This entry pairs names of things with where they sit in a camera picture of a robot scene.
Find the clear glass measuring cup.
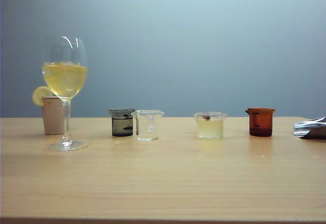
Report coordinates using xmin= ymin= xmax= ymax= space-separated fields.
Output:
xmin=131 ymin=109 xmax=165 ymax=142

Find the grey tinted measuring cup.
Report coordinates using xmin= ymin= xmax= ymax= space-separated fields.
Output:
xmin=109 ymin=108 xmax=135 ymax=137

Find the measuring cup with pale liquid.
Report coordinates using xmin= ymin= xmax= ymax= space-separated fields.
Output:
xmin=193 ymin=111 xmax=228 ymax=139

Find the amber measuring cup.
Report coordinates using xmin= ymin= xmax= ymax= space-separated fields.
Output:
xmin=245 ymin=107 xmax=277 ymax=137

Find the beige paper cup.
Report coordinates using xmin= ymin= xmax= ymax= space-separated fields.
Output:
xmin=42 ymin=96 xmax=71 ymax=135

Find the clear stemmed wine glass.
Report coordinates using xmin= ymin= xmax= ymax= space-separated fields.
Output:
xmin=42 ymin=36 xmax=89 ymax=153

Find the yellow lemon slice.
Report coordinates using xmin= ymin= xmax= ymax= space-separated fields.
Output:
xmin=32 ymin=86 xmax=53 ymax=106

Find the silver foil bag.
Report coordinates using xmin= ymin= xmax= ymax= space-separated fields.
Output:
xmin=294 ymin=117 xmax=326 ymax=140

